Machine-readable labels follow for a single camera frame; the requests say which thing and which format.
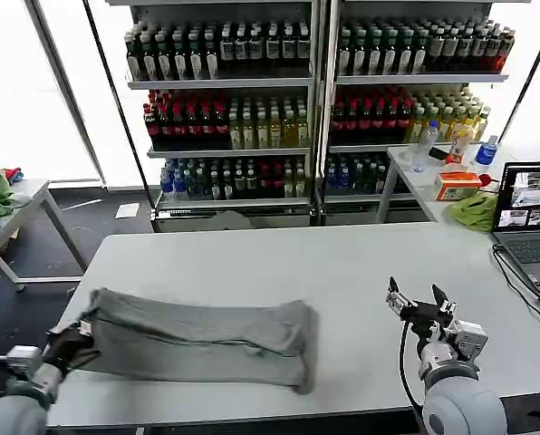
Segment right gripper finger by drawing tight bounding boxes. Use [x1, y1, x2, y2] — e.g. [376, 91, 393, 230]
[431, 283, 458, 319]
[385, 276, 412, 317]

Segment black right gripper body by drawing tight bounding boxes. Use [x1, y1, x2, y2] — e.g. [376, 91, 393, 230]
[400, 297, 456, 342]

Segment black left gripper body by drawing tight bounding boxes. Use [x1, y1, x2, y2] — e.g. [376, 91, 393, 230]
[45, 321, 101, 376]

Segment grey printed t-shirt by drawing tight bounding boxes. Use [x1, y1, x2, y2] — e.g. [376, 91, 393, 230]
[76, 286, 321, 395]

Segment lime green cloth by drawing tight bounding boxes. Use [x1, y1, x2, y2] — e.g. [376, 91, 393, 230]
[446, 191, 498, 233]

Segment grey open laptop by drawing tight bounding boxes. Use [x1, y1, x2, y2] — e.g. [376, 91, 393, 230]
[490, 160, 540, 294]

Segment orange tissue box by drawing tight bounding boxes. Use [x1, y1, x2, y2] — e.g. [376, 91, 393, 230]
[434, 170, 484, 202]

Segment white side table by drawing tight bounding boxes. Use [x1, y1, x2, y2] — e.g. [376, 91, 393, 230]
[373, 142, 540, 233]

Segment grey metal side table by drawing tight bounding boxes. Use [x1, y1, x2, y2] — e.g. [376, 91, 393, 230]
[0, 179, 90, 294]

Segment blue label water bottle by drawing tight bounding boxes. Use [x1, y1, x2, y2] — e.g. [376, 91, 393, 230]
[473, 134, 499, 167]

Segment clear water bottle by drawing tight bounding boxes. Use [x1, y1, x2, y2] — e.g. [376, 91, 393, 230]
[411, 120, 439, 175]

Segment grey cloth heap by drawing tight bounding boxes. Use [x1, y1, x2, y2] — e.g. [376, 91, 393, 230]
[197, 209, 254, 233]

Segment bottle shelf with yellow bottles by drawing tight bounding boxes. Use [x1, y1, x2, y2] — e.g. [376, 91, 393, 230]
[319, 0, 532, 227]

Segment black slanted pole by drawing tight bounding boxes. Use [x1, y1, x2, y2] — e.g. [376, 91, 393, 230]
[81, 0, 157, 203]
[498, 6, 540, 142]

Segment bottle shelf with blue bottles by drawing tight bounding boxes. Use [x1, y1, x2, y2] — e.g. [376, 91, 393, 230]
[104, 0, 322, 233]

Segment black laptop cable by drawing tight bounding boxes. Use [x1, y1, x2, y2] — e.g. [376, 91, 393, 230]
[491, 243, 540, 340]

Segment grey window frame post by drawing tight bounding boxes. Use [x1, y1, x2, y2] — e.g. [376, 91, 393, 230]
[23, 0, 107, 186]

